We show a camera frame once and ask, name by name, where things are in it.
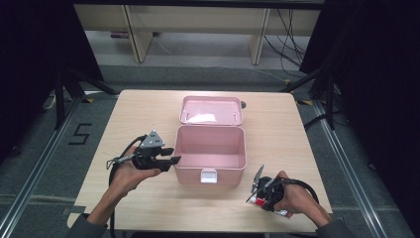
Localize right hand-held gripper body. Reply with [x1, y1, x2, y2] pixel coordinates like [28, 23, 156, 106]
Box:
[251, 164, 286, 206]

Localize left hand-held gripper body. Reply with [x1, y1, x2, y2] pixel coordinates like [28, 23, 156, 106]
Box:
[132, 129, 166, 172]

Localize pink box with white handle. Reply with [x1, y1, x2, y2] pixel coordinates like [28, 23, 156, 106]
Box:
[173, 95, 248, 189]

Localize person's right hand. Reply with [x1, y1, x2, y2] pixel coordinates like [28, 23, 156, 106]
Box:
[272, 170, 324, 220]

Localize person's left hand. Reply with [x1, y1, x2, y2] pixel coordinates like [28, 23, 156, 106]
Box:
[110, 146, 163, 200]

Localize black metal stand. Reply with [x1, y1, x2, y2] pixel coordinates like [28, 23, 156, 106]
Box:
[53, 65, 121, 131]
[279, 65, 337, 131]

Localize beige wooden desk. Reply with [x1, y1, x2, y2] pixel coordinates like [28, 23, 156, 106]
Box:
[73, 3, 321, 65]

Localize black curtain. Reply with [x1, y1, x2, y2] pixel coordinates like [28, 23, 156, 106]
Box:
[299, 0, 420, 236]
[0, 0, 104, 167]

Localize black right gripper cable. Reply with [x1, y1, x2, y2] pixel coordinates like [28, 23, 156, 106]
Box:
[280, 178, 320, 204]

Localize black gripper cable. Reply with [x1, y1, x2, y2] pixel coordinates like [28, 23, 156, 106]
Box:
[280, 178, 320, 204]
[105, 134, 149, 238]

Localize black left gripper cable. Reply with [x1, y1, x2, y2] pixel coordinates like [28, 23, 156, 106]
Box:
[105, 134, 149, 238]

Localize metal floor rail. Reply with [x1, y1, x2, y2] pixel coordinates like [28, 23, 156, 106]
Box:
[0, 98, 83, 238]
[312, 98, 388, 238]

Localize black hanging cables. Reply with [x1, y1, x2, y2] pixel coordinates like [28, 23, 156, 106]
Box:
[262, 8, 307, 79]

